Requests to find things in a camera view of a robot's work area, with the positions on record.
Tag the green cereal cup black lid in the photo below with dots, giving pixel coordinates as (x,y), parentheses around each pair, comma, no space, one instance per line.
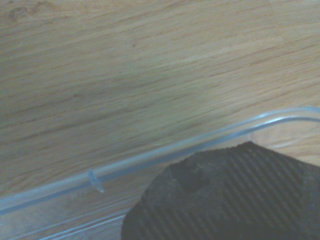
(237,195)

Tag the clear plastic container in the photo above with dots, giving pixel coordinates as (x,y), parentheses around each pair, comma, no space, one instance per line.
(175,147)

